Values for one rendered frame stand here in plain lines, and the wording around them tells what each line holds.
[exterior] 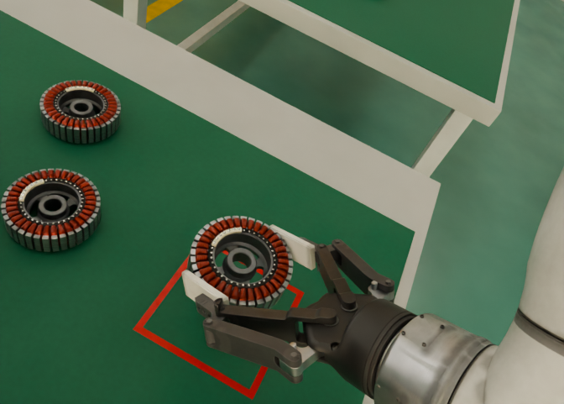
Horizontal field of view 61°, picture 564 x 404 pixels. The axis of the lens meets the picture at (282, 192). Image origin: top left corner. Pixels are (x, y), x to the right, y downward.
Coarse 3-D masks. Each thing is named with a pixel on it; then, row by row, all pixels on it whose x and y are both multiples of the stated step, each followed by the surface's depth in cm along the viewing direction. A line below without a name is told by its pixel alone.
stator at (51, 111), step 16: (80, 80) 74; (48, 96) 70; (64, 96) 72; (80, 96) 74; (96, 96) 74; (112, 96) 74; (48, 112) 68; (64, 112) 72; (80, 112) 71; (112, 112) 71; (48, 128) 69; (64, 128) 68; (80, 128) 69; (96, 128) 69; (112, 128) 72
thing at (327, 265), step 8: (320, 248) 51; (320, 256) 50; (328, 256) 49; (320, 264) 50; (328, 264) 48; (320, 272) 51; (328, 272) 47; (336, 272) 47; (328, 280) 47; (336, 280) 45; (344, 280) 45; (328, 288) 48; (336, 288) 44; (344, 288) 44; (344, 296) 42; (352, 296) 42; (344, 304) 42; (352, 304) 42
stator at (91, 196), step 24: (24, 192) 59; (48, 192) 62; (72, 192) 62; (96, 192) 62; (24, 216) 57; (48, 216) 59; (72, 216) 58; (96, 216) 60; (24, 240) 57; (48, 240) 56; (72, 240) 58
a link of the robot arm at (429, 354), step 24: (408, 336) 34; (432, 336) 34; (456, 336) 34; (480, 336) 35; (384, 360) 34; (408, 360) 33; (432, 360) 32; (456, 360) 32; (384, 384) 34; (408, 384) 32; (432, 384) 32; (456, 384) 31
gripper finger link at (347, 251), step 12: (336, 240) 52; (348, 252) 50; (336, 264) 52; (348, 264) 49; (360, 264) 48; (348, 276) 50; (360, 276) 47; (372, 276) 46; (384, 276) 46; (360, 288) 48; (384, 288) 45
